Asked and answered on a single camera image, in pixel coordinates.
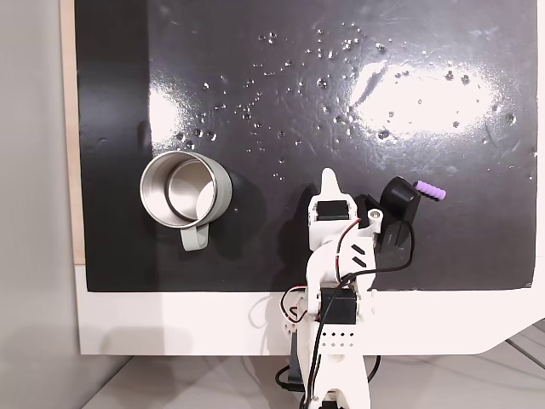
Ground purple ribbed pen grip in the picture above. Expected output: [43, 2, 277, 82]
[413, 180, 448, 203]

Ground black glossy mat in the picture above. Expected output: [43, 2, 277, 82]
[74, 0, 538, 293]

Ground sage green steel mug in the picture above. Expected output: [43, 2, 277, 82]
[139, 151, 234, 253]

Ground light wooden board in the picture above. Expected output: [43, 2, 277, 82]
[59, 0, 88, 266]

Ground red and white motor wires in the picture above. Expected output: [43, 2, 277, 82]
[279, 217, 364, 323]

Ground black cable loop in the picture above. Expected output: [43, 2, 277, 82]
[274, 353, 382, 395]

